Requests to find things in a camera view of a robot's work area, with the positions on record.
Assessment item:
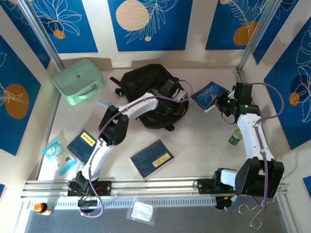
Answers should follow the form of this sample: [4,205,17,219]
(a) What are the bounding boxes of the blue floral wall panel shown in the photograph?
[263,23,311,150]
[252,0,311,65]
[0,0,51,70]
[0,33,42,156]
[107,0,194,52]
[29,0,99,54]
[205,0,276,51]

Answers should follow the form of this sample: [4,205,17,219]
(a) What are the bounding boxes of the black left controller board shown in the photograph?
[77,195,101,210]

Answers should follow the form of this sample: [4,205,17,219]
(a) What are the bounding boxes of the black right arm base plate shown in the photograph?
[196,178,236,195]

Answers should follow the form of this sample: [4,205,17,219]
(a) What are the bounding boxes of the brown bottle orange cap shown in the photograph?
[33,202,53,216]

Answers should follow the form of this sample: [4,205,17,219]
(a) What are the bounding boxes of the metal tongs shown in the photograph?
[238,194,280,229]

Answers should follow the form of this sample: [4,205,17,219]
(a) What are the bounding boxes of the small white blue packet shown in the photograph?
[96,97,115,108]

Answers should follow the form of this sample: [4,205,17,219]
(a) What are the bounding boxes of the blue snack packet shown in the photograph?
[43,139,78,176]

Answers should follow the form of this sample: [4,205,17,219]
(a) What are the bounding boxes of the long aluminium mounting rail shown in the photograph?
[20,175,289,199]

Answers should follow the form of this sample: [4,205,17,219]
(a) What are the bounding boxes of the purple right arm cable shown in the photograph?
[228,82,285,212]

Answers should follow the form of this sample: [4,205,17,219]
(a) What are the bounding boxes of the Little Prince blue book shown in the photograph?
[191,81,230,113]

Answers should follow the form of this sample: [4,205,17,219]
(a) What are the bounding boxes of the clear bag with white card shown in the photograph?
[126,198,156,226]

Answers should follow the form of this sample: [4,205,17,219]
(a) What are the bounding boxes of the black right controller board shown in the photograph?
[215,195,240,212]

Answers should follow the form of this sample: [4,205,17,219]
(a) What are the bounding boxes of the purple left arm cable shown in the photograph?
[79,79,194,218]

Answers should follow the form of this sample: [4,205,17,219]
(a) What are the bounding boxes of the large dark blue notebook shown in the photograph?
[130,139,175,180]

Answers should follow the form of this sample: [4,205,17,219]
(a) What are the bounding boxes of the small dark blue notebook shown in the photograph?
[67,129,98,164]

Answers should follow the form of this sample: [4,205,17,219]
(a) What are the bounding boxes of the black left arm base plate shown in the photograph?
[67,180,112,197]

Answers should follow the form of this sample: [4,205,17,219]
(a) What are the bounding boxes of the black controller board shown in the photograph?
[215,195,240,212]
[77,195,101,210]

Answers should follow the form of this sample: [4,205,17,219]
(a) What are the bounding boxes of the short aluminium side rail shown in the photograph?
[232,67,273,175]

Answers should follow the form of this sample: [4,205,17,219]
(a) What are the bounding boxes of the black backpack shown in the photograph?
[109,63,190,132]

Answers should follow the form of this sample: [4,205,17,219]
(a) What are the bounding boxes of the white slotted cable duct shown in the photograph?
[23,195,217,208]

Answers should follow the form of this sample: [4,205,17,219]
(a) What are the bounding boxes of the green bottle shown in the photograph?
[227,128,243,146]

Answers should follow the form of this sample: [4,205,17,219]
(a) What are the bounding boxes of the mint green lunch case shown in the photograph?
[52,59,106,106]

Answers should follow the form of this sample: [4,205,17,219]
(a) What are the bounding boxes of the aluminium frame post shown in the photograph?
[18,0,65,71]
[237,0,284,72]

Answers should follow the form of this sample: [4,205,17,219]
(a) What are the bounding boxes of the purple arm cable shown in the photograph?
[79,79,194,218]
[228,82,285,212]

